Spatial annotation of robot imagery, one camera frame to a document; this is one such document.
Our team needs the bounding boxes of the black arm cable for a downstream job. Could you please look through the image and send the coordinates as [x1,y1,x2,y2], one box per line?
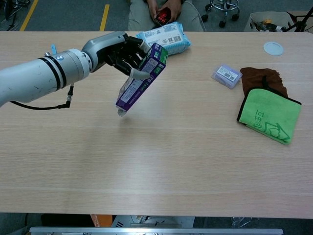
[9,84,75,111]

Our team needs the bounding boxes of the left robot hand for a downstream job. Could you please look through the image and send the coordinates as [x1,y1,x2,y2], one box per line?
[81,31,152,80]

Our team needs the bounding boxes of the aluminium rail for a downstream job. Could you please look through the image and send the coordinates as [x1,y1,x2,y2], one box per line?
[29,226,284,235]

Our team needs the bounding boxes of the purple toothpaste box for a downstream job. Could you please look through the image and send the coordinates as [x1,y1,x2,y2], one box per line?
[115,43,169,118]

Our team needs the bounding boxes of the blue wet wipes pack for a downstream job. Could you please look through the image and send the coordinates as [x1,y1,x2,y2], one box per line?
[135,21,192,57]

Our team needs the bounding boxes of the green microfibre cloth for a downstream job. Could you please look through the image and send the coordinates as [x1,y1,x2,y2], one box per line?
[236,87,302,145]

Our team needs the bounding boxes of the person's hands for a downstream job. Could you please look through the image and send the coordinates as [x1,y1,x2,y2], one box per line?
[147,0,182,24]

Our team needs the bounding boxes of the orange block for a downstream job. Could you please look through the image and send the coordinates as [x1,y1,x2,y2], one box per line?
[89,214,113,228]

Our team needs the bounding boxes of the round grey cable cap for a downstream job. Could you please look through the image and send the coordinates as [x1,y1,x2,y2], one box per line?
[263,41,284,56]

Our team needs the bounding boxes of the brown cloth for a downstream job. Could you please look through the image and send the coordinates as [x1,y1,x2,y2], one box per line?
[240,67,289,98]

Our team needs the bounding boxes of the seated person with phone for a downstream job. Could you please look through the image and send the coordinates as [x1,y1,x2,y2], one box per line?
[128,0,205,32]

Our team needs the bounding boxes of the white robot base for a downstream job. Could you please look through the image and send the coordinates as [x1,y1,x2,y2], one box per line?
[111,214,196,228]

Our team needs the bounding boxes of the white bin of tools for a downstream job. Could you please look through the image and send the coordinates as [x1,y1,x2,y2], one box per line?
[244,12,303,33]

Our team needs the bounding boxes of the chrome swivel stool base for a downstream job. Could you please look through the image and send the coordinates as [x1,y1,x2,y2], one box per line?
[201,0,241,28]

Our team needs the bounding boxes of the black metal stand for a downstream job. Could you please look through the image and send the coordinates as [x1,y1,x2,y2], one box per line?
[0,0,31,32]

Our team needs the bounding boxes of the red and black phone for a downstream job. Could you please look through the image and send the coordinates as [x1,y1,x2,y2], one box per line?
[155,6,173,25]

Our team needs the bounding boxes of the black tripod stand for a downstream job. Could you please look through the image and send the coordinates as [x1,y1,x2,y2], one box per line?
[285,4,313,33]

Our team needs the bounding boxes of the small clear purple case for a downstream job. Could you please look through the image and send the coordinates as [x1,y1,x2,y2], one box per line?
[211,63,243,90]

